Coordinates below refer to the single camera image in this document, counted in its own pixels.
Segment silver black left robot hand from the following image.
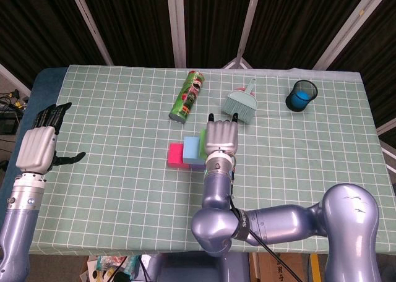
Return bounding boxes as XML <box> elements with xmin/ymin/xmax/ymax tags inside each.
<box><xmin>15</xmin><ymin>101</ymin><xmax>87</xmax><ymax>174</ymax></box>

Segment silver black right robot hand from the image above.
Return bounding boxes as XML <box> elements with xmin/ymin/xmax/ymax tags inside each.
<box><xmin>204</xmin><ymin>111</ymin><xmax>239</xmax><ymax>155</ymax></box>

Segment green foam cube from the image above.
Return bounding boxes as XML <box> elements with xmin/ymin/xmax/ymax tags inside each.
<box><xmin>199</xmin><ymin>127</ymin><xmax>208</xmax><ymax>159</ymax></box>

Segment light blue foam cube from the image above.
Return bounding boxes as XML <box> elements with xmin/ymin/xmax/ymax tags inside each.
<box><xmin>182</xmin><ymin>135</ymin><xmax>202</xmax><ymax>165</ymax></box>

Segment pink foam cube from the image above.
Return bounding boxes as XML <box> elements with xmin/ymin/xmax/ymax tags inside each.
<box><xmin>168</xmin><ymin>142</ymin><xmax>184</xmax><ymax>169</ymax></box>

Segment black device box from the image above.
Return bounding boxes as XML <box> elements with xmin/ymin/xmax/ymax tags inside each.
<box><xmin>0</xmin><ymin>116</ymin><xmax>22</xmax><ymax>136</ymax></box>

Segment teal hand brush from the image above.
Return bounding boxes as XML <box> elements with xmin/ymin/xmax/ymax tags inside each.
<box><xmin>220</xmin><ymin>78</ymin><xmax>257</xmax><ymax>124</ymax></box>

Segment green Pringles can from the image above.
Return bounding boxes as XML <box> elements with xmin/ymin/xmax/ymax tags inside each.
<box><xmin>168</xmin><ymin>70</ymin><xmax>206</xmax><ymax>124</ymax></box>

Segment red round disc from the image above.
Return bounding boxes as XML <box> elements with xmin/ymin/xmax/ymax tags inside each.
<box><xmin>235</xmin><ymin>85</ymin><xmax>256</xmax><ymax>96</ymax></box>

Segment dark blue table pad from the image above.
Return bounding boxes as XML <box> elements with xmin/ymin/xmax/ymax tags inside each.
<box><xmin>0</xmin><ymin>67</ymin><xmax>67</xmax><ymax>202</ymax></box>

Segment black mesh pen cup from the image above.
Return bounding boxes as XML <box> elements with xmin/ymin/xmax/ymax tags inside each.
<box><xmin>285</xmin><ymin>79</ymin><xmax>319</xmax><ymax>113</ymax></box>

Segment green checkered tablecloth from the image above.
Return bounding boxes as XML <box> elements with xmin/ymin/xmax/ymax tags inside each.
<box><xmin>17</xmin><ymin>64</ymin><xmax>383</xmax><ymax>254</ymax></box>

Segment colourful printed papers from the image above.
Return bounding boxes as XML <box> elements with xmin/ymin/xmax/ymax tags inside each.
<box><xmin>80</xmin><ymin>254</ymin><xmax>140</xmax><ymax>282</ymax></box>

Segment blue-grey robot torso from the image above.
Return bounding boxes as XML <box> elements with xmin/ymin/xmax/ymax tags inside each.
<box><xmin>148</xmin><ymin>251</ymin><xmax>251</xmax><ymax>282</ymax></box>

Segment brown cardboard box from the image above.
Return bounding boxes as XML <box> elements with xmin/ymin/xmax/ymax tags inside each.
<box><xmin>256</xmin><ymin>252</ymin><xmax>310</xmax><ymax>282</ymax></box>

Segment yellow bar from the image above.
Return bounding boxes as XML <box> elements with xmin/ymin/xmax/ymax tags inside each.
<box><xmin>310</xmin><ymin>253</ymin><xmax>321</xmax><ymax>282</ymax></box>

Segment tangled cable bundle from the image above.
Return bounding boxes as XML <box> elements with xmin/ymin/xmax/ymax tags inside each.
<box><xmin>0</xmin><ymin>89</ymin><xmax>30</xmax><ymax>111</ymax></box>

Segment white frame bar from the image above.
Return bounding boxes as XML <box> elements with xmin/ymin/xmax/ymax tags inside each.
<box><xmin>0</xmin><ymin>63</ymin><xmax>32</xmax><ymax>96</ymax></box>
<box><xmin>381</xmin><ymin>139</ymin><xmax>396</xmax><ymax>159</ymax></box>
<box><xmin>376</xmin><ymin>118</ymin><xmax>396</xmax><ymax>137</ymax></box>

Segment white frame post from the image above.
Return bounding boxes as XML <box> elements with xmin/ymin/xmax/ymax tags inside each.
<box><xmin>222</xmin><ymin>0</ymin><xmax>264</xmax><ymax>70</ymax></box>
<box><xmin>67</xmin><ymin>0</ymin><xmax>114</xmax><ymax>66</ymax></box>
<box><xmin>166</xmin><ymin>0</ymin><xmax>187</xmax><ymax>69</ymax></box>
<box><xmin>312</xmin><ymin>0</ymin><xmax>388</xmax><ymax>70</ymax></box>

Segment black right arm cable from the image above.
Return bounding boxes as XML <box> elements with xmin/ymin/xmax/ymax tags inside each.
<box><xmin>228</xmin><ymin>167</ymin><xmax>306</xmax><ymax>282</ymax></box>

